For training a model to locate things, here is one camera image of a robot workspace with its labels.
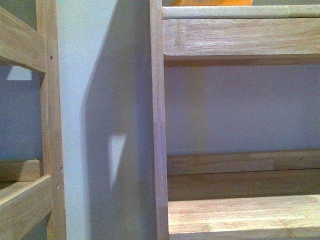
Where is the wooden shelf unit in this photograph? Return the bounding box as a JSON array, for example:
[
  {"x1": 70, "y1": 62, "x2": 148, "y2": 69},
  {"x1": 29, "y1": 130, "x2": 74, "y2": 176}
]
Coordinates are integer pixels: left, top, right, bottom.
[
  {"x1": 0, "y1": 0, "x2": 67, "y2": 240},
  {"x1": 149, "y1": 0, "x2": 320, "y2": 240}
]

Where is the wooden shelf unit left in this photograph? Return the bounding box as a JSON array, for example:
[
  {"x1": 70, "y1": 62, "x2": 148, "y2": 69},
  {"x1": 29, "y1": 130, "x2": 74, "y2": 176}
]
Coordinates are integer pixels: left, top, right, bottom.
[{"x1": 0, "y1": 0, "x2": 67, "y2": 240}]

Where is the orange object on shelf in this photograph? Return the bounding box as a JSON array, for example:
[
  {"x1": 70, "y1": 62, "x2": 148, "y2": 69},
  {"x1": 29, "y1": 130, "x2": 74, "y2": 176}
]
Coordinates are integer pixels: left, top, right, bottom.
[{"x1": 170, "y1": 0, "x2": 253, "y2": 7}]

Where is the wooden shelf unit right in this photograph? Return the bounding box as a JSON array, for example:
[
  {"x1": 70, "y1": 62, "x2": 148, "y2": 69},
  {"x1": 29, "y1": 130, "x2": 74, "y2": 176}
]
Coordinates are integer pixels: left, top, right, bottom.
[{"x1": 149, "y1": 0, "x2": 320, "y2": 240}]

